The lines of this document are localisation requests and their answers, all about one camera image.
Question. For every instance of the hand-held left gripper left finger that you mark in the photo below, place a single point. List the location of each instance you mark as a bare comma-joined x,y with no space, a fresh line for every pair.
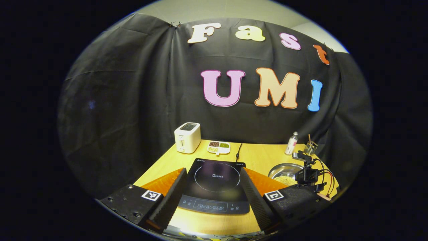
170,201

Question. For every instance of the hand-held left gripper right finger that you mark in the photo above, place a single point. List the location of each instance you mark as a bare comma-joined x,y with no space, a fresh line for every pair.
255,201

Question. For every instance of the black induction cooktop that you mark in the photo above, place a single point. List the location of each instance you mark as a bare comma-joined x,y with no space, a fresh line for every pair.
214,187

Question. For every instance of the pile of yellow soybeans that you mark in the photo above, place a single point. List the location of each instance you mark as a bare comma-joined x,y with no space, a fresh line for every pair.
289,181

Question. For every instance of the small glass jar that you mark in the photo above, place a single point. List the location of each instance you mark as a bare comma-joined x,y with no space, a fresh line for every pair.
310,149

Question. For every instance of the small clear bottle pink label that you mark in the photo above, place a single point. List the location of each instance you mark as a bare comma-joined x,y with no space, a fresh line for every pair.
291,145

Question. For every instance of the white toaster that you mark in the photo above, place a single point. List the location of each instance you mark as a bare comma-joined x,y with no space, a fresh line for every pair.
187,139

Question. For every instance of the white divided dish of beans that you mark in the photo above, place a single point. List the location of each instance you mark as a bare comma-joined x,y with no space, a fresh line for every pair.
219,147

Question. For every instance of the black backdrop cloth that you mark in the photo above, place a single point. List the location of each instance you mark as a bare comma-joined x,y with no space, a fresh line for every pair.
117,100

